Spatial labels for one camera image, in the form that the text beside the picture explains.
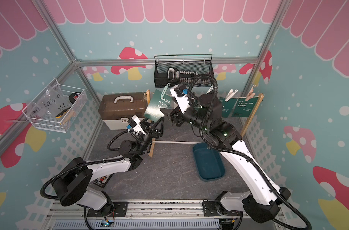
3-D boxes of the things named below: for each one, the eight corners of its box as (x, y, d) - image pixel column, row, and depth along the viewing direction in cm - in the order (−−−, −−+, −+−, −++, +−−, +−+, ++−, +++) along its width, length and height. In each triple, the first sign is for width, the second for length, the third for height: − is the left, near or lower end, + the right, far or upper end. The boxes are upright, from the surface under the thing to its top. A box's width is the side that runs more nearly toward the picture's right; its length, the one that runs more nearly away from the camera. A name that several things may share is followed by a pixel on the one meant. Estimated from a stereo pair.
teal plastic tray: (195, 182, 85) (196, 179, 80) (192, 145, 101) (193, 140, 96) (224, 182, 85) (226, 178, 80) (216, 145, 101) (218, 140, 96)
